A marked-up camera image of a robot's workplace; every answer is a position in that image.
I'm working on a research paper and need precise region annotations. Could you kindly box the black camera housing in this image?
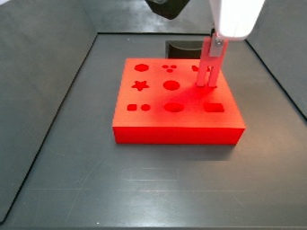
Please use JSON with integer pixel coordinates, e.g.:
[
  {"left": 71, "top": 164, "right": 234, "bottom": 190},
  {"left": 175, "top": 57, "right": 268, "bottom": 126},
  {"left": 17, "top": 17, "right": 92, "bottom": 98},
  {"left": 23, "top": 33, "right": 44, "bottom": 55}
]
[{"left": 146, "top": 0, "right": 190, "bottom": 20}]

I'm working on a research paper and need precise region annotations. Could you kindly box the red shape-sorting block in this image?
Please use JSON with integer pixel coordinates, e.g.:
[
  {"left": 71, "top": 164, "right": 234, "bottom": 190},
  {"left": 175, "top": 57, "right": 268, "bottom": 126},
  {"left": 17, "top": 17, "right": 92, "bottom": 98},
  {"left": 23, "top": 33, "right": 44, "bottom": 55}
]
[{"left": 112, "top": 58, "right": 246, "bottom": 145}]

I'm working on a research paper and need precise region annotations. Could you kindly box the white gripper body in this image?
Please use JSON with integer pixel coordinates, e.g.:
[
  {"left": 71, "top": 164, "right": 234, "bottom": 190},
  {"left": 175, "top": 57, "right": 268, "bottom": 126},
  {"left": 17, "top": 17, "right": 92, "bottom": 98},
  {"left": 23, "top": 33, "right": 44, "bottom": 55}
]
[{"left": 210, "top": 0, "right": 266, "bottom": 40}]

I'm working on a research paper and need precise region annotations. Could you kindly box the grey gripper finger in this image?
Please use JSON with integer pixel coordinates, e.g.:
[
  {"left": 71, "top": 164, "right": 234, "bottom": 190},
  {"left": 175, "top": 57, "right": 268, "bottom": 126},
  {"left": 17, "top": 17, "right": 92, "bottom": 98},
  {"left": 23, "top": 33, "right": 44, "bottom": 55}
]
[{"left": 208, "top": 33, "right": 226, "bottom": 58}]

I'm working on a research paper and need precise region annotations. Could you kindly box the red double-square peg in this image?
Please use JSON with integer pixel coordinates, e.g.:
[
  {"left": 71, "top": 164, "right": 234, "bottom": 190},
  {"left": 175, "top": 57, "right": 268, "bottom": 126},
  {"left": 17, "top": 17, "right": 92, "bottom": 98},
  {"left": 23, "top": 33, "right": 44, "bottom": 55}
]
[{"left": 196, "top": 37, "right": 228, "bottom": 88}]

